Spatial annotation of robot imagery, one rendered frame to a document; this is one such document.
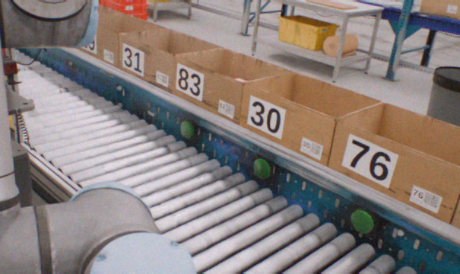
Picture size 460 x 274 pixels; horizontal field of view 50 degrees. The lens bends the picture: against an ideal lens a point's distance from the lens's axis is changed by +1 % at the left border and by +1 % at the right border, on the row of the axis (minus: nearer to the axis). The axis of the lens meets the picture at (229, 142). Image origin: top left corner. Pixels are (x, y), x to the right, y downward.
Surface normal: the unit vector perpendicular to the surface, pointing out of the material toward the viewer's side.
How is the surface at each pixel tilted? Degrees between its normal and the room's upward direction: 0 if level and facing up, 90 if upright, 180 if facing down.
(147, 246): 5
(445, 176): 90
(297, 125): 91
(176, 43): 90
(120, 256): 5
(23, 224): 17
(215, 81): 90
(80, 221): 29
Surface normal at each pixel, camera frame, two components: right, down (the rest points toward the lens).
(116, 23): 0.68, 0.36
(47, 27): 0.12, 0.95
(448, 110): -0.69, 0.32
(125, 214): 0.22, -0.91
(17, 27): 0.38, 0.58
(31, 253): 0.40, -0.21
